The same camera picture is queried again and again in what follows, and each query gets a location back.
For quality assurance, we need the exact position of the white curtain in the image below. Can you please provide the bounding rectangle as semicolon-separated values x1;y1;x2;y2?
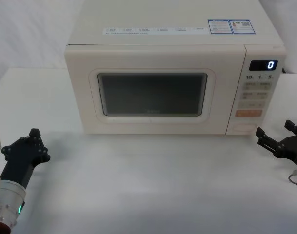
0;0;297;74

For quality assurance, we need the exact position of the long white instruction sticker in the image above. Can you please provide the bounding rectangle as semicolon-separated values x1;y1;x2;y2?
103;25;207;36

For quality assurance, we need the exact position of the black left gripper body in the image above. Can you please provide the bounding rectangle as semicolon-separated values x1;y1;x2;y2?
0;139;40;190

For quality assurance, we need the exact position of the cream microwave oven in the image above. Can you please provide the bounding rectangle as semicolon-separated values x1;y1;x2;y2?
63;0;287;136

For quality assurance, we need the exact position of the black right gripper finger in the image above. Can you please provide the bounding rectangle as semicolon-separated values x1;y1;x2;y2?
255;127;284;156
284;119;297;137

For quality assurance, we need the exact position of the thin dark gripper cable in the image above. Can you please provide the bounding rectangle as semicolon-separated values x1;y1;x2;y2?
288;168;297;187

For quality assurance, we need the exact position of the blue framed label sticker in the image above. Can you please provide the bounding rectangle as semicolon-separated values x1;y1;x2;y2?
207;19;252;35

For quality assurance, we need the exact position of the white table cloth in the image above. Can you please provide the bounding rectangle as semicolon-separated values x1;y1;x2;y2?
0;67;297;234

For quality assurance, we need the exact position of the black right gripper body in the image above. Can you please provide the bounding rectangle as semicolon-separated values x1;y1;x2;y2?
276;135;297;169

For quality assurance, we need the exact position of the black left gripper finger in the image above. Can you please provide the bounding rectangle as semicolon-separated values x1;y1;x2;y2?
19;128;43;150
35;146;51;163

